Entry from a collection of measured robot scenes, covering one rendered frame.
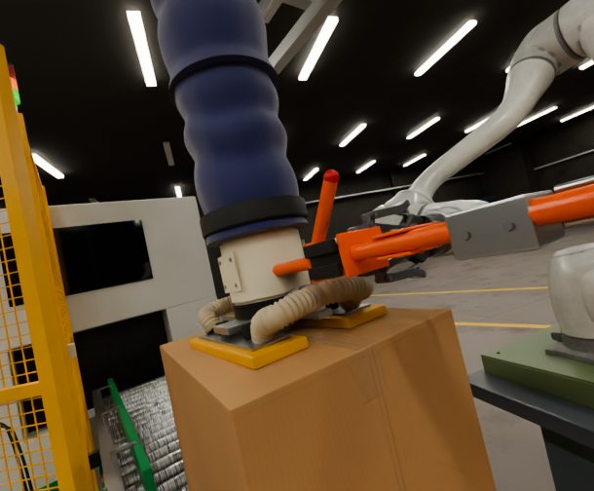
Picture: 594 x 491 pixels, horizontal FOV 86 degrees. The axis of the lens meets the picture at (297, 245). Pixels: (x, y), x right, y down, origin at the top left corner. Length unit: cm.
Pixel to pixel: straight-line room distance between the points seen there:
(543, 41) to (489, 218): 78
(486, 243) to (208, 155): 50
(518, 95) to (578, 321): 56
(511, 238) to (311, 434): 30
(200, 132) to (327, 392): 50
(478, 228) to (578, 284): 71
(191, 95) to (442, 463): 75
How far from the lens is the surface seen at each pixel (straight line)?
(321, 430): 45
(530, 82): 99
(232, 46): 71
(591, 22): 102
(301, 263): 51
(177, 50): 75
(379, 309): 63
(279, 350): 50
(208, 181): 63
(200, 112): 69
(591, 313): 103
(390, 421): 52
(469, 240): 33
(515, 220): 31
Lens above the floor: 121
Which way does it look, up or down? 2 degrees up
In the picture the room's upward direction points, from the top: 12 degrees counter-clockwise
